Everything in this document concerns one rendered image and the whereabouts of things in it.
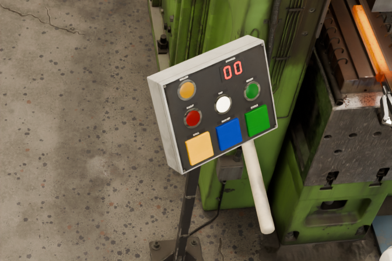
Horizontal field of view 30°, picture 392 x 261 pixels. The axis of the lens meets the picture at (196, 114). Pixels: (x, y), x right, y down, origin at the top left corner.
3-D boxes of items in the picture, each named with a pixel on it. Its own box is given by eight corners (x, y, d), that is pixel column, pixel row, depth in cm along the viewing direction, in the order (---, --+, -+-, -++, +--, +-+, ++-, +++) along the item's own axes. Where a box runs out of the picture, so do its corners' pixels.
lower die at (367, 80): (398, 90, 236) (406, 73, 229) (339, 94, 232) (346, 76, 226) (361, 0, 261) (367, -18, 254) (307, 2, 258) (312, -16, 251)
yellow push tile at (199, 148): (214, 155, 205) (209, 131, 201) (191, 166, 202) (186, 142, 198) (210, 153, 206) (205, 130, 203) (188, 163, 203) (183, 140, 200)
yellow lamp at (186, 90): (195, 99, 195) (196, 88, 192) (178, 100, 195) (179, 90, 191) (193, 90, 197) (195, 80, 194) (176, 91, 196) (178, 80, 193)
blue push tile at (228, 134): (242, 141, 209) (238, 118, 206) (221, 151, 206) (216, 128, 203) (239, 139, 210) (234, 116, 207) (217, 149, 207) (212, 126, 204)
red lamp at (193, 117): (201, 127, 199) (203, 117, 196) (184, 127, 198) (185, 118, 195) (199, 117, 201) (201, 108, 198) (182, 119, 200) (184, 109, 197)
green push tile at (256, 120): (270, 127, 213) (266, 104, 210) (250, 137, 210) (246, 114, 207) (266, 125, 214) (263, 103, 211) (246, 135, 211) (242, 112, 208)
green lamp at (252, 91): (259, 99, 207) (262, 90, 204) (243, 100, 206) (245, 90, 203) (257, 91, 209) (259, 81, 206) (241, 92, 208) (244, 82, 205)
